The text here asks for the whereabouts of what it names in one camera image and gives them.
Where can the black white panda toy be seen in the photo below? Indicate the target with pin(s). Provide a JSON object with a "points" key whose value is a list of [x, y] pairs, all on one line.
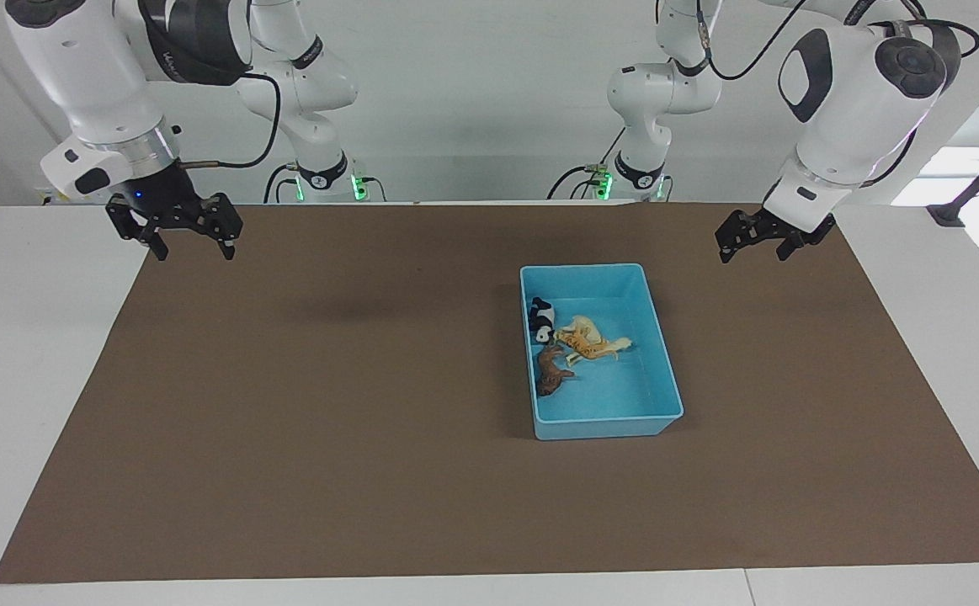
{"points": [[542, 318]]}

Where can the brown horse toy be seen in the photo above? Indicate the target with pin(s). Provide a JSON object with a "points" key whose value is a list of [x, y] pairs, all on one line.
{"points": [[550, 370]]}

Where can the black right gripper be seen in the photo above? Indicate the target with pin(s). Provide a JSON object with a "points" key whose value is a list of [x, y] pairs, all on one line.
{"points": [[169, 206]]}

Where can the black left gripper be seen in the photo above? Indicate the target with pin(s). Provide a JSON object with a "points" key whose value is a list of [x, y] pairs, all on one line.
{"points": [[779, 225]]}

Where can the black clamp stand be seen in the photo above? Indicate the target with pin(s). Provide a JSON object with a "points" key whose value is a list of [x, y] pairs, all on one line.
{"points": [[973, 189]]}

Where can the orange striped tiger toy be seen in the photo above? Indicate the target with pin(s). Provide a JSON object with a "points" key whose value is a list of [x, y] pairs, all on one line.
{"points": [[582, 347]]}

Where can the brown table mat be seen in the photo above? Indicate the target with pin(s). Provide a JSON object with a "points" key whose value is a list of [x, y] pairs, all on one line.
{"points": [[329, 463]]}

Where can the light blue plastic storage box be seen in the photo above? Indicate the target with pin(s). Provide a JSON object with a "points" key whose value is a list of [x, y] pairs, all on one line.
{"points": [[615, 404]]}

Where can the green lit controller box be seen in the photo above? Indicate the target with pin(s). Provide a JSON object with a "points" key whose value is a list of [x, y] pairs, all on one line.
{"points": [[359, 183]]}

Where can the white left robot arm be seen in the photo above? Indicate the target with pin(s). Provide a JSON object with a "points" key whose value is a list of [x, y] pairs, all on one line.
{"points": [[859, 93]]}

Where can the cream llama toy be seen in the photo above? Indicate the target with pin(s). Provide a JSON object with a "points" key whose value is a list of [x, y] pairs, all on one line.
{"points": [[598, 330]]}

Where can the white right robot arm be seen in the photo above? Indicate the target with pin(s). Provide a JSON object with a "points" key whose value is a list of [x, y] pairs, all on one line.
{"points": [[110, 76]]}

